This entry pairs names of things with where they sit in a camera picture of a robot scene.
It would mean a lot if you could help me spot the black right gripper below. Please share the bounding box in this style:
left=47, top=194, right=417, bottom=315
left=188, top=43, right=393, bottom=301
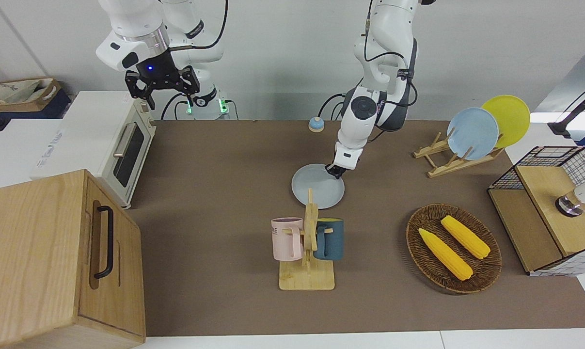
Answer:
left=126, top=48, right=200, bottom=110

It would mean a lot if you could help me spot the gray plate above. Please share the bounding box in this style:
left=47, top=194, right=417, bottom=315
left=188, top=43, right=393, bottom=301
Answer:
left=291, top=164, right=345, bottom=210

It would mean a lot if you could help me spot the wooden plate rack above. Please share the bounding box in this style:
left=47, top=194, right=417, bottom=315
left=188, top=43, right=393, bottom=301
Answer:
left=413, top=132, right=505, bottom=178

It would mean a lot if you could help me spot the light blue plate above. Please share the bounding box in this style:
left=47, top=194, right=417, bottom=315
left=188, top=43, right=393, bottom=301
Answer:
left=447, top=107, right=500, bottom=161

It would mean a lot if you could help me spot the yellow plate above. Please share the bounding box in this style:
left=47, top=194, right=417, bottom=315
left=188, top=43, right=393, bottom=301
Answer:
left=481, top=95, right=531, bottom=149

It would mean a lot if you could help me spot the dark blue mug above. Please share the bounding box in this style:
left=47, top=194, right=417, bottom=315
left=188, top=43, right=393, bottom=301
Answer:
left=314, top=218, right=345, bottom=261

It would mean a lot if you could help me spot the pink mug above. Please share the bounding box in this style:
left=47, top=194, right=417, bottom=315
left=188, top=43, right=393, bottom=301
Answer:
left=271, top=217, right=304, bottom=262

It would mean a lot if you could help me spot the white toaster oven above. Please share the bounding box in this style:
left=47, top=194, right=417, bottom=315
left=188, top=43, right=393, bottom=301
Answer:
left=30, top=91, right=157, bottom=210

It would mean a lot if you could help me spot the wooden mug rack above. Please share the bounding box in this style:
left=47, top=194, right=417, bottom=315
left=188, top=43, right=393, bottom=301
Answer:
left=279, top=188, right=335, bottom=291

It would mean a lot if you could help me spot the dark blue bin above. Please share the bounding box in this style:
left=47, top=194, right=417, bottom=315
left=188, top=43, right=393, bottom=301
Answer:
left=0, top=90, right=73, bottom=132

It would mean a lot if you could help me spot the brown wicker basket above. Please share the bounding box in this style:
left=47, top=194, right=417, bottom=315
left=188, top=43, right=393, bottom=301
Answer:
left=406, top=204, right=503, bottom=294

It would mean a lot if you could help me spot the brown table mat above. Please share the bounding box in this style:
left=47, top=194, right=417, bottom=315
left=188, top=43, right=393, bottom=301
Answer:
left=125, top=120, right=585, bottom=337

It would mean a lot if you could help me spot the cardboard box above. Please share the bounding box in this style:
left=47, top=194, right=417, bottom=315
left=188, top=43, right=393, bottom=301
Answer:
left=0, top=78, right=62, bottom=114

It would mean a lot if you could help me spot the yellow corn cob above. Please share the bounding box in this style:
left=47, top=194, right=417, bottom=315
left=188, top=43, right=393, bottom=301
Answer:
left=441, top=215, right=491, bottom=260
left=418, top=228, right=474, bottom=281

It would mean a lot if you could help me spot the white cloth bag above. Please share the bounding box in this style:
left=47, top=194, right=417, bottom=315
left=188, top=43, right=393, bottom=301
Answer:
left=0, top=80, right=53, bottom=105

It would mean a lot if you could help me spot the wooden cabinet box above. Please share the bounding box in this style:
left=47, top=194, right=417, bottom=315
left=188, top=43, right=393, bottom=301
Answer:
left=0, top=169, right=146, bottom=349

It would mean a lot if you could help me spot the black stand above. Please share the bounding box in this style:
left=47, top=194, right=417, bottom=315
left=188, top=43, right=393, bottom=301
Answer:
left=548, top=80, right=585, bottom=139

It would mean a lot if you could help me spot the black right base cable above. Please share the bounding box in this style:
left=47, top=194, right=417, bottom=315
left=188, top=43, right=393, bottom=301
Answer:
left=160, top=95, right=191, bottom=121

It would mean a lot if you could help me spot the black base cable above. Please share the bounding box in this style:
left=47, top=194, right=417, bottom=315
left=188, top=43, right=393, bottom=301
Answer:
left=160, top=95, right=191, bottom=121
left=319, top=92, right=347, bottom=121

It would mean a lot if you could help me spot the silver oven door handle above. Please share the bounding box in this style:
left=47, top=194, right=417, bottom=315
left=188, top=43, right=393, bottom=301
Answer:
left=113, top=122, right=137, bottom=158

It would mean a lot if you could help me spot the black left base cable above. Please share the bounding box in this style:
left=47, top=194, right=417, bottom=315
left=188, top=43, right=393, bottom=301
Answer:
left=319, top=92, right=347, bottom=121

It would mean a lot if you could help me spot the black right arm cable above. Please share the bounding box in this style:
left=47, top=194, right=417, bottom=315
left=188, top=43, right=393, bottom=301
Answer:
left=169, top=0, right=228, bottom=50

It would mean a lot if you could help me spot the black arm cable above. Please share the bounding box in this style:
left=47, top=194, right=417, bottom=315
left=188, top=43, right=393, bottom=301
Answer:
left=169, top=0, right=228, bottom=50
left=363, top=0, right=419, bottom=107

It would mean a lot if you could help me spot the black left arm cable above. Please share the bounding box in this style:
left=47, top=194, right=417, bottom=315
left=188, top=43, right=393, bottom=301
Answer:
left=363, top=0, right=419, bottom=107

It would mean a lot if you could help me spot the black cabinet handle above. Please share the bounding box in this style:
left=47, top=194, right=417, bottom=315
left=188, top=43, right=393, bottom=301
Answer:
left=94, top=206, right=114, bottom=279

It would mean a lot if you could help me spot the wooden wire grid shelf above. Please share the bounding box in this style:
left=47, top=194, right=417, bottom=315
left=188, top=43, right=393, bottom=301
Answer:
left=487, top=145, right=585, bottom=277

